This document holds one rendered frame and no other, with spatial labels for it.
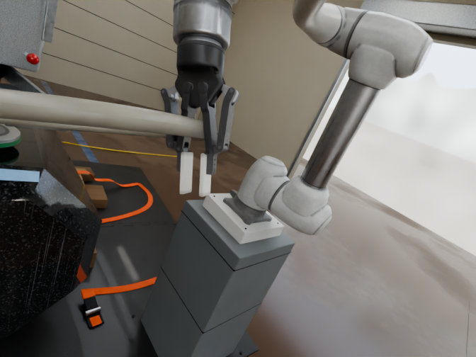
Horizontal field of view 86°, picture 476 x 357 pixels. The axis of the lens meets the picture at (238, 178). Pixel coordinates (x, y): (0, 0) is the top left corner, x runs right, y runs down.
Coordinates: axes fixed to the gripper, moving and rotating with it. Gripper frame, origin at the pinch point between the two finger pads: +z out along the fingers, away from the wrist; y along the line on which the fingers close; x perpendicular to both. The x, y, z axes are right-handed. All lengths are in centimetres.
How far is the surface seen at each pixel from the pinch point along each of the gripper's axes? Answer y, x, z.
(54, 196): 72, -29, 17
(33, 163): 77, -26, 5
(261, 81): 135, -580, -170
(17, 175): 76, -19, 8
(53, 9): 63, -23, -44
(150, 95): 408, -526, -129
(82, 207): 72, -40, 23
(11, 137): 85, -23, -4
